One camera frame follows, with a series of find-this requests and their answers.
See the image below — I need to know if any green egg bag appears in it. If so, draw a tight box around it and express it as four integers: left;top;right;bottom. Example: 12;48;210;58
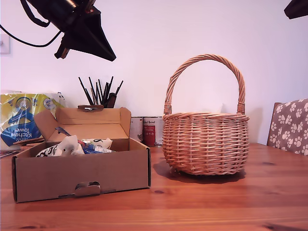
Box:
80;137;113;149

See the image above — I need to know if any white egg bag black script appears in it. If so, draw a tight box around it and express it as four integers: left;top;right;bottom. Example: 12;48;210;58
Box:
36;134;84;158

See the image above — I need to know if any blue egg bag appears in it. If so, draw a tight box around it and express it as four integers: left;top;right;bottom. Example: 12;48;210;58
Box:
54;127;114;154

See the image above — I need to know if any brown cardboard box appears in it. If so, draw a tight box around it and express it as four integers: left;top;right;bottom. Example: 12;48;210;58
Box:
11;104;152;204

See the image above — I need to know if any black reed stick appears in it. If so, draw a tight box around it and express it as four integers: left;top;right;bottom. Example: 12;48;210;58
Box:
114;80;124;97
88;76;98;106
95;82;101;106
77;77;94;106
102;82;108;106
104;76;114;106
97;78;104;106

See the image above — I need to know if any brown wooden stick holder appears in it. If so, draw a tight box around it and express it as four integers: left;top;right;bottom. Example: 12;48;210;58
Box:
107;92;116;109

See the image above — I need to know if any kitchen towel pack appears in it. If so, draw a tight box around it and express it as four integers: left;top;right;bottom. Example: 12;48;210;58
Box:
0;90;65;152

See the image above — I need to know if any grey white tin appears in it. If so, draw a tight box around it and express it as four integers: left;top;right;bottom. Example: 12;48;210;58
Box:
131;116;144;142

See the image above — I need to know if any brown wooden coaster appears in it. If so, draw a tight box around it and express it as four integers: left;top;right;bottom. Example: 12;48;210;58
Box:
12;137;46;145
19;143;39;151

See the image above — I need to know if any red label tin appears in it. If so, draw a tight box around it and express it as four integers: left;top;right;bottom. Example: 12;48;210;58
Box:
142;116;164;147

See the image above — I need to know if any paw print chair cover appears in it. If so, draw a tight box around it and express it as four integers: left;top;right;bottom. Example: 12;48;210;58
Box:
268;98;308;156

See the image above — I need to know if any thin black cable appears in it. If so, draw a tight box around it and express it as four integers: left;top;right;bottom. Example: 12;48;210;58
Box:
0;25;61;48

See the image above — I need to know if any thick black cable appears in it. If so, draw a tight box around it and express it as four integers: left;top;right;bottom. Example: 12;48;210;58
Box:
20;0;51;27

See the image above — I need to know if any white wall light switch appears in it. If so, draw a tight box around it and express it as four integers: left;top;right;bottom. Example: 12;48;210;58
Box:
0;33;12;55

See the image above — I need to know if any woven wicker basket with handle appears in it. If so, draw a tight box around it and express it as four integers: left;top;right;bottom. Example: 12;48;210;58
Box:
162;53;250;176

